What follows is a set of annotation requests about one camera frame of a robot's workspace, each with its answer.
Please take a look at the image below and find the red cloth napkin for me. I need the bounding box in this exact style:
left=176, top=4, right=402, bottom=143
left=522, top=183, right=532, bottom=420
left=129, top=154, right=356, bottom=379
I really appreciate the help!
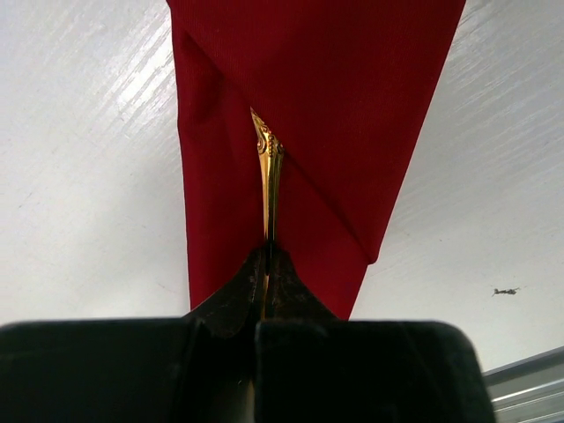
left=169, top=1, right=464, bottom=318

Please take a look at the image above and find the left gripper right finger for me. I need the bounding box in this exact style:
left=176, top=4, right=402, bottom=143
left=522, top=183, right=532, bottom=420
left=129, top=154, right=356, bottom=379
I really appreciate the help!
left=263, top=246, right=338, bottom=321

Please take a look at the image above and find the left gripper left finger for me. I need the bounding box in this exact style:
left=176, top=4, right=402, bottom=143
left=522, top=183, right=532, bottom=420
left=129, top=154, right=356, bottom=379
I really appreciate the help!
left=187, top=249, right=266, bottom=338

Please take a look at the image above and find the aluminium mounting rail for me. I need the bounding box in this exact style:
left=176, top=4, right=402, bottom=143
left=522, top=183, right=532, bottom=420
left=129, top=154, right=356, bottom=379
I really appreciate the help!
left=484, top=347, right=564, bottom=423

